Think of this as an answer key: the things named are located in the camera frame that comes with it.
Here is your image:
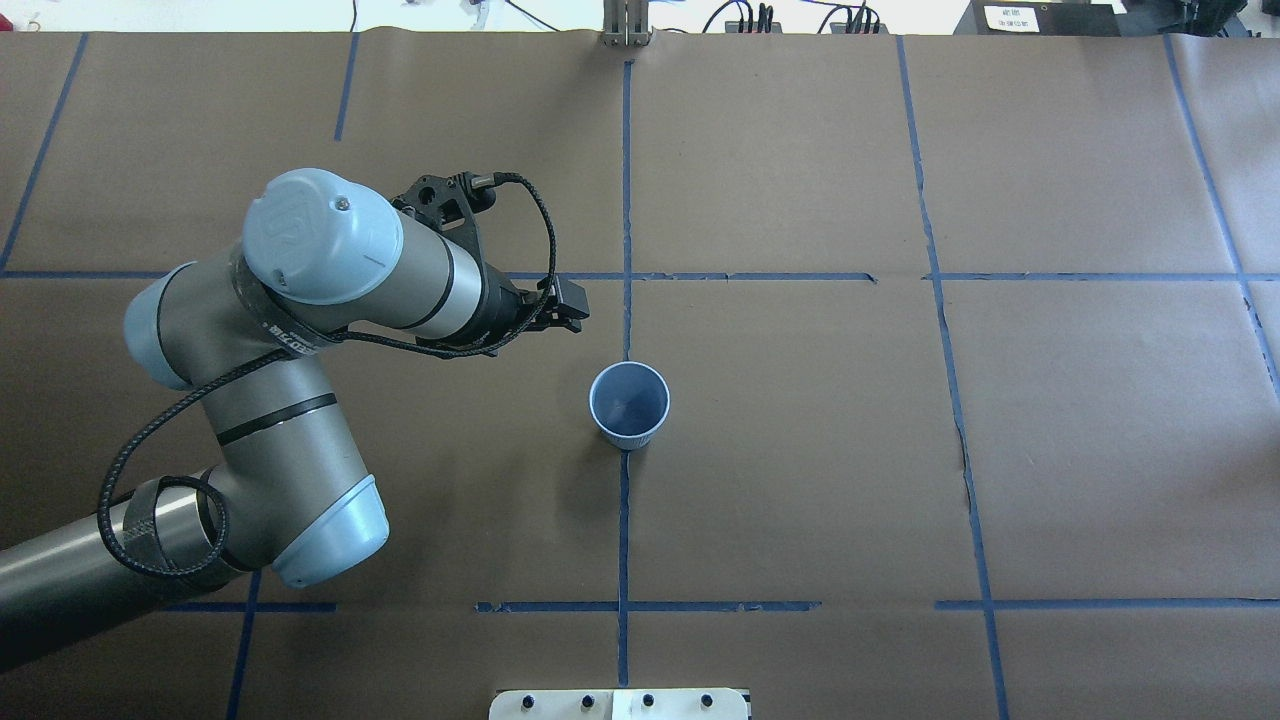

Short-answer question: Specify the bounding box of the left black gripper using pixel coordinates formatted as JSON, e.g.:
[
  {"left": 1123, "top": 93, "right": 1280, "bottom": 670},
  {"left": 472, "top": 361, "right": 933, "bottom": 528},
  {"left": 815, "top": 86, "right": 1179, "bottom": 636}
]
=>
[{"left": 392, "top": 172, "right": 590, "bottom": 356}]

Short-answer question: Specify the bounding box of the black power adapter box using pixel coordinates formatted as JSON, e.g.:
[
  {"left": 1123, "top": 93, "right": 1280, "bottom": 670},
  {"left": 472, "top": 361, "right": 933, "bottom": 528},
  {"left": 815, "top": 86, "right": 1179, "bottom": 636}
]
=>
[{"left": 952, "top": 1, "right": 1123, "bottom": 37}]

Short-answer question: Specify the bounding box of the orange black connector board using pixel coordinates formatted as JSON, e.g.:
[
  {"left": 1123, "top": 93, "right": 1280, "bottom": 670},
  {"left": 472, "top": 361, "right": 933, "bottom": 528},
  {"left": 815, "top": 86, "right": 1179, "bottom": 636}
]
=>
[{"left": 703, "top": 1, "right": 782, "bottom": 35}]

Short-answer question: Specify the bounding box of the aluminium frame post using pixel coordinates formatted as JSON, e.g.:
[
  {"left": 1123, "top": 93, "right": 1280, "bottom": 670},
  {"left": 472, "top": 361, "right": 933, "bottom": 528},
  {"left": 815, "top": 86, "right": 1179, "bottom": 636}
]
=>
[{"left": 600, "top": 0, "right": 653, "bottom": 47}]

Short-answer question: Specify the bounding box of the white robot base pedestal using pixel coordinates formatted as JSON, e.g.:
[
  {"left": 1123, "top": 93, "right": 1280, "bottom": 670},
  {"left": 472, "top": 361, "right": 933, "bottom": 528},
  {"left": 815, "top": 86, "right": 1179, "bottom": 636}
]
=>
[{"left": 488, "top": 687, "right": 753, "bottom": 719}]

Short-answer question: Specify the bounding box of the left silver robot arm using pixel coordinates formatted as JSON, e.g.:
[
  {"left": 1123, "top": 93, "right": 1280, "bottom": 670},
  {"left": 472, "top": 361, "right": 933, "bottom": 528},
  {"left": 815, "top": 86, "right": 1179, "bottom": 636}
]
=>
[{"left": 3, "top": 168, "right": 589, "bottom": 671}]

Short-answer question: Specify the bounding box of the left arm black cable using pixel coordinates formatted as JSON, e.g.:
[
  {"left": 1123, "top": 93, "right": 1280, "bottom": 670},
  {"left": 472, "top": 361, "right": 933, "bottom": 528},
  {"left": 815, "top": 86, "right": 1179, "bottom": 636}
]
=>
[{"left": 99, "top": 172, "right": 559, "bottom": 577}]

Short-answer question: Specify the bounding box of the blue paper cup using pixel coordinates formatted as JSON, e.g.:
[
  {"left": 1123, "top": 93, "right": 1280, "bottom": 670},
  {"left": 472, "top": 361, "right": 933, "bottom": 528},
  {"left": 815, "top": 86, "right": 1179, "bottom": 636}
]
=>
[{"left": 588, "top": 361, "right": 671, "bottom": 452}]

